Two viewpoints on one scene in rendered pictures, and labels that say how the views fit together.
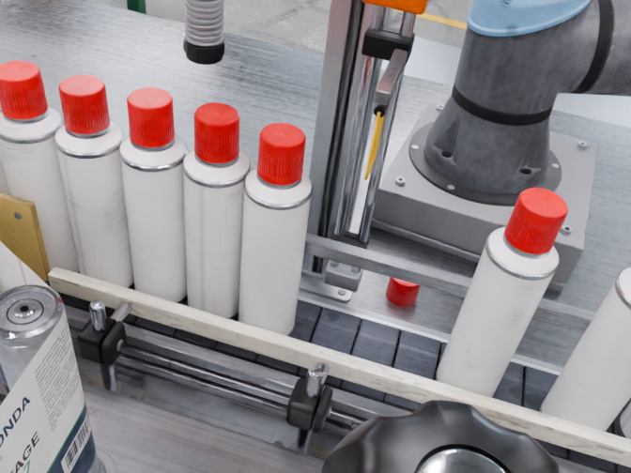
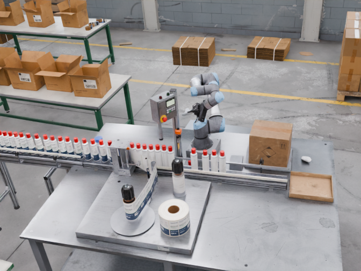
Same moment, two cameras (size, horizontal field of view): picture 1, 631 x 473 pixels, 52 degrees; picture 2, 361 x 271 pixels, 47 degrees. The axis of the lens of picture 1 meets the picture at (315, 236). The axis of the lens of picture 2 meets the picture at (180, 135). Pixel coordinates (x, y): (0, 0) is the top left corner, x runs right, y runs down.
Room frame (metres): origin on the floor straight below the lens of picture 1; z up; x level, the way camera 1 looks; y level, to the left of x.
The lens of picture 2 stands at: (-2.20, -0.35, 2.89)
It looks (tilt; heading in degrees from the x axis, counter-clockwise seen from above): 33 degrees down; 6
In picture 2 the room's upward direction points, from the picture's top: 5 degrees counter-clockwise
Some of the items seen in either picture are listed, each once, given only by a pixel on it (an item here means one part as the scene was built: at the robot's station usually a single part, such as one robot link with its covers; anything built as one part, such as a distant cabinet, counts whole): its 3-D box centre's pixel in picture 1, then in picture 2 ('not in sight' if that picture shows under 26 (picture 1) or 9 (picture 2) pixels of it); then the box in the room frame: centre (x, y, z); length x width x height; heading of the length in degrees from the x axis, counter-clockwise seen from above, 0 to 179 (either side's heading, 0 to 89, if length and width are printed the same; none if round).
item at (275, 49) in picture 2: not in sight; (268, 48); (4.72, -1.23, 0.11); 0.65 x 0.54 x 0.22; 70
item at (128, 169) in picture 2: not in sight; (123, 157); (0.36, 0.41, 1.01); 0.14 x 0.13 x 0.26; 79
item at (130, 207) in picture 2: not in sight; (129, 202); (-0.18, 0.26, 1.04); 0.09 x 0.09 x 0.29
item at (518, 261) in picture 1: (499, 304); (194, 159); (0.35, -0.15, 0.98); 0.05 x 0.05 x 0.20
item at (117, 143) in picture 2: not in sight; (120, 143); (0.36, 0.41, 1.14); 0.14 x 0.11 x 0.01; 79
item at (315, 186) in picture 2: not in sight; (310, 185); (0.19, -1.01, 0.85); 0.30 x 0.26 x 0.04; 79
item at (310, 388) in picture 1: (308, 416); not in sight; (0.29, -0.02, 0.89); 0.03 x 0.03 x 0.12; 79
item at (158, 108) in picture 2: not in sight; (163, 107); (0.48, 0.06, 1.38); 0.17 x 0.10 x 0.19; 134
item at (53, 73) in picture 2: not in sight; (62, 71); (2.12, 1.45, 0.96); 0.53 x 0.45 x 0.37; 164
